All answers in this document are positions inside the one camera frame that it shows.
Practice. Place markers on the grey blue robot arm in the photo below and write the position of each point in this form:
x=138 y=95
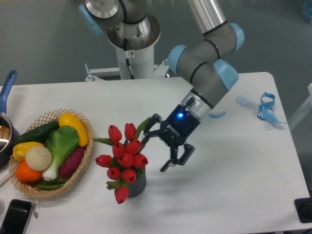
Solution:
x=202 y=66

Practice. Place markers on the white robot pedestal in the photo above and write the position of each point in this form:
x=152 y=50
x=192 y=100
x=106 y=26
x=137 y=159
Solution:
x=134 y=45

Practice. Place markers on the white steamed bun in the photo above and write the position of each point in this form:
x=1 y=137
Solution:
x=38 y=158

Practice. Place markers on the red tulip bouquet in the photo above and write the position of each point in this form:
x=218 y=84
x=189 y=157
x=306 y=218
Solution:
x=126 y=159

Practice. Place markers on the black smartphone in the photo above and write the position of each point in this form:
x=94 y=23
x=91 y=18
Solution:
x=17 y=217

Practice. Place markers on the yellow bell pepper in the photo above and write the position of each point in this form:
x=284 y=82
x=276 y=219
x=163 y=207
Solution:
x=20 y=150

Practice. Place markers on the blue handled saucepan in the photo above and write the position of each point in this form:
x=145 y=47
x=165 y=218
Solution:
x=8 y=133

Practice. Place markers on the purple sweet potato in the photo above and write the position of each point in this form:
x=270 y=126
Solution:
x=70 y=165

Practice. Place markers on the green cucumber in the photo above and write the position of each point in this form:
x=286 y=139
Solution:
x=38 y=134

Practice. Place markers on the yellow squash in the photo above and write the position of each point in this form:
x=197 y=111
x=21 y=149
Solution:
x=69 y=119

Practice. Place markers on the dark grey ribbed vase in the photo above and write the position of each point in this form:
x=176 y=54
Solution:
x=137 y=187

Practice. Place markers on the black device at edge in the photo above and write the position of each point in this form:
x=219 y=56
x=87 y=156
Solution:
x=304 y=209

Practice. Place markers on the small blue cap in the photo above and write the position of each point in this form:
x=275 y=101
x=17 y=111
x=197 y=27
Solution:
x=243 y=101

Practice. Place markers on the orange fruit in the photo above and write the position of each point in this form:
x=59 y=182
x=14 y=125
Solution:
x=26 y=174

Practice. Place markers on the green bok choy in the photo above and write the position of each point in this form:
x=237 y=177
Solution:
x=60 y=143

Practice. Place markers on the curved blue ribbon strip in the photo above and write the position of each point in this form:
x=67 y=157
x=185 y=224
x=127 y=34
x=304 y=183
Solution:
x=217 y=115

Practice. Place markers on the green pea pods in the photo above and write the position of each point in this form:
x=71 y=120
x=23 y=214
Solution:
x=50 y=185

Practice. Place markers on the blue ribbon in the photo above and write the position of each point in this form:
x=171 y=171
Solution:
x=265 y=110

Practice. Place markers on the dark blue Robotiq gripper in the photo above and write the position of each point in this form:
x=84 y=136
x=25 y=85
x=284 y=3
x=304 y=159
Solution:
x=180 y=126

